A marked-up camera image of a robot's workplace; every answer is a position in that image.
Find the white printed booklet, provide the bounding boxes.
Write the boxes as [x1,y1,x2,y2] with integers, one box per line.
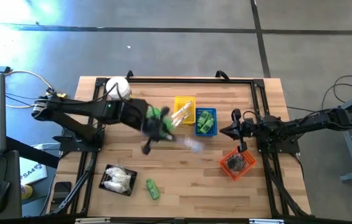
[19,157,48,186]

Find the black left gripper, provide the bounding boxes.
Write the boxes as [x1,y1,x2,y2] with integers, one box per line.
[121,99,177,156]

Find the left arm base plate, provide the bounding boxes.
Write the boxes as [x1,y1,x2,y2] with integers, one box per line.
[52,129,105,153]

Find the black plastic basket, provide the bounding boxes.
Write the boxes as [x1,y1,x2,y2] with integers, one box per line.
[98,164,138,197]

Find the green plastic basket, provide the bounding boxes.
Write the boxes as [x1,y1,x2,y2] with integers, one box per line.
[144,105,176,141]

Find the white edge bracket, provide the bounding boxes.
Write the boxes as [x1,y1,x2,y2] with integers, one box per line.
[249,218,285,224]
[75,217,111,224]

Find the clear bag of cotton swabs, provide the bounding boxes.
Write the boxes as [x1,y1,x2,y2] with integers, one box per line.
[112,174,133,187]

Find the orange plastic basket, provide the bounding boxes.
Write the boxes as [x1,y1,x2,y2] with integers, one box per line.
[219,147,257,182]

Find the cream thick cable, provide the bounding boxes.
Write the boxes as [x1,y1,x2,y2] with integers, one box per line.
[4,70,55,109]

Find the blue plastic basket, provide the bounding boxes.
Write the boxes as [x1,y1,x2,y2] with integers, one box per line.
[194,107,218,137]

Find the dark side desk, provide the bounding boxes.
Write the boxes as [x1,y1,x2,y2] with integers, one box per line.
[0,136,60,221]

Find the black aluminium table frame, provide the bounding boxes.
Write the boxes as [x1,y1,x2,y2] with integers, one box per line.
[48,77,313,224]

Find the Lysol wipes canister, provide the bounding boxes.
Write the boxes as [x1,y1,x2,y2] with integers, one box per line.
[105,76,132,101]

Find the clear bagged utensils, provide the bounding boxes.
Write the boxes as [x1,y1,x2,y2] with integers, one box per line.
[171,109,186,127]

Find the snack packet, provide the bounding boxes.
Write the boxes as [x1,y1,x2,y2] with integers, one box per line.
[177,100,194,121]

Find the yellow plastic basket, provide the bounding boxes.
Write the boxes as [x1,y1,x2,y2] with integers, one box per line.
[173,96,197,126]

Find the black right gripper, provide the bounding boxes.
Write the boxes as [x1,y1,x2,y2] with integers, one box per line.
[219,108,270,153]

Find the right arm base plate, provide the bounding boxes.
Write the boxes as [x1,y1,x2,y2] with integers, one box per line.
[255,129,307,155]

